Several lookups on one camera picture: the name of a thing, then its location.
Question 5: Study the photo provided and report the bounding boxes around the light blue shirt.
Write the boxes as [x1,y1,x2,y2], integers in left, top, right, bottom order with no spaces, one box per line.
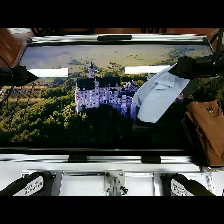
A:
[132,63,191,125]

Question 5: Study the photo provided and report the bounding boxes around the brown garment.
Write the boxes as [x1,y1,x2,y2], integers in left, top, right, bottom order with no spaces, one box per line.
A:
[181,98,224,167]

